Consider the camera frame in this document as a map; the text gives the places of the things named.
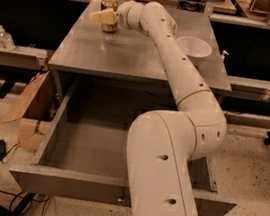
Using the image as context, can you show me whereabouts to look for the white ceramic bowl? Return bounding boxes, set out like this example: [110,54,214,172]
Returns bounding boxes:
[176,36,212,66]

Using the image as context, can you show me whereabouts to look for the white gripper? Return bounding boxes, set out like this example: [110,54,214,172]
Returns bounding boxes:
[89,0,143,30]

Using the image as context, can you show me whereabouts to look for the white pump bottle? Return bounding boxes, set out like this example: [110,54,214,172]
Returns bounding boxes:
[221,50,229,63]

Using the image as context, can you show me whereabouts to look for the orange soda can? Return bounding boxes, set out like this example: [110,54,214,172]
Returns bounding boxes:
[100,0,118,33]

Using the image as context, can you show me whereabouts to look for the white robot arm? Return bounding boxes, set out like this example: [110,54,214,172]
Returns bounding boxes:
[89,0,227,216]

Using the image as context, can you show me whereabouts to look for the brown cardboard box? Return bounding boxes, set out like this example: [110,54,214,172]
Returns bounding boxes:
[2,71,56,151]

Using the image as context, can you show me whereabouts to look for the clear sanitizer bottle right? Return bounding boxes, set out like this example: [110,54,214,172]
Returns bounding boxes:
[0,25,16,51]

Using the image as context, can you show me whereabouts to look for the open grey top drawer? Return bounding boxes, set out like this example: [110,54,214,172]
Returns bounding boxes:
[10,75,236,216]

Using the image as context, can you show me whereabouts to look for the grey cabinet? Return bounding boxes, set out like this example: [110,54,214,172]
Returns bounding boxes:
[49,0,231,106]

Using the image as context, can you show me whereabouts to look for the black power adapter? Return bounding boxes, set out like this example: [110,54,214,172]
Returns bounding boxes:
[0,139,7,159]

